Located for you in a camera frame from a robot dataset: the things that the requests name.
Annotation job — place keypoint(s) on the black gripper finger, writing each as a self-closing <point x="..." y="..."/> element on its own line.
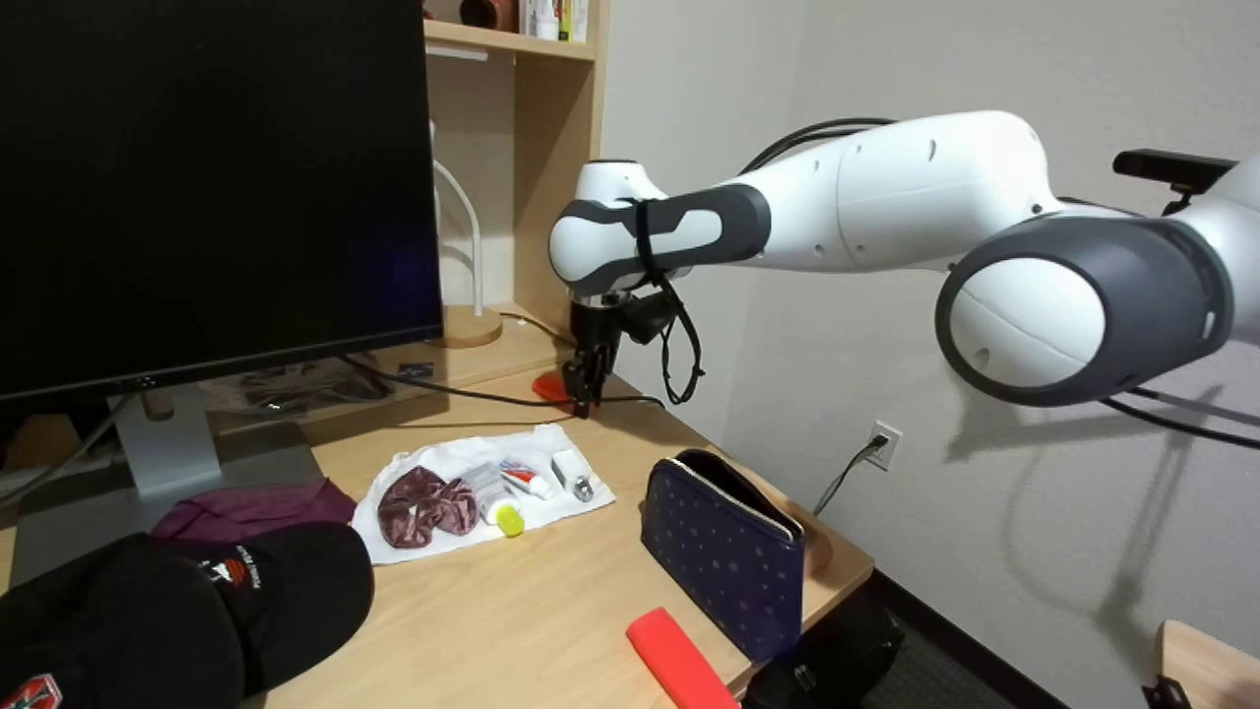
<point x="581" y="396"/>
<point x="599" y="379"/>

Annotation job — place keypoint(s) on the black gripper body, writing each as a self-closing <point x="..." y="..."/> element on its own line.
<point x="597" y="334"/>

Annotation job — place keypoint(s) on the orange block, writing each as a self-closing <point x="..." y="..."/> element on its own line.
<point x="677" y="664"/>
<point x="551" y="389"/>

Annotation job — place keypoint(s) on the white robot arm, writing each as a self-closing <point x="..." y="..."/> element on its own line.
<point x="1044" y="303"/>

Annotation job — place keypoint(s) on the wooden desk hutch shelf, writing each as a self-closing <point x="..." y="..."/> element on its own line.
<point x="513" y="111"/>

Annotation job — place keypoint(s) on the navy star-pattern pouch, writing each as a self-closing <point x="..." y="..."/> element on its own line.
<point x="732" y="548"/>

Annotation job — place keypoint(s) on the maroon cloth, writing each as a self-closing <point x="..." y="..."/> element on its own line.
<point x="241" y="515"/>

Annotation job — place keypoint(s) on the black laptop bag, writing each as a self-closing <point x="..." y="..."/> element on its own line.
<point x="879" y="657"/>

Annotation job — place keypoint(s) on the black computer monitor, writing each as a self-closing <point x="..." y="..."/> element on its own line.
<point x="207" y="188"/>

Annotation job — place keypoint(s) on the black cap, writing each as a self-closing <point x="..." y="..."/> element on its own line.
<point x="156" y="623"/>

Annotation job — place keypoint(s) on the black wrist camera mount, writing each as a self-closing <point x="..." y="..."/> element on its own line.
<point x="644" y="316"/>

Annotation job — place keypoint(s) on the white wall outlet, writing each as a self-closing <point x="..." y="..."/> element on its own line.
<point x="883" y="443"/>

